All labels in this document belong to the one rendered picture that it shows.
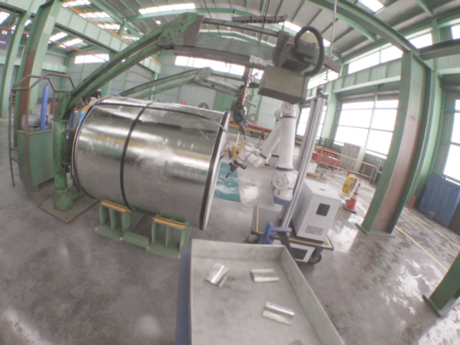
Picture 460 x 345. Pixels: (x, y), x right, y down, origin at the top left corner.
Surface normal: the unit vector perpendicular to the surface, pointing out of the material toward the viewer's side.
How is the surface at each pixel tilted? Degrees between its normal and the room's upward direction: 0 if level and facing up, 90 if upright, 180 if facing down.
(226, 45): 90
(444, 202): 90
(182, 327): 0
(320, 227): 90
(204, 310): 0
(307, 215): 90
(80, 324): 0
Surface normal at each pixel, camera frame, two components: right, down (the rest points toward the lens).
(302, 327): 0.22, -0.94
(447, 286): -0.98, -0.22
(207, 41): -0.03, 0.26
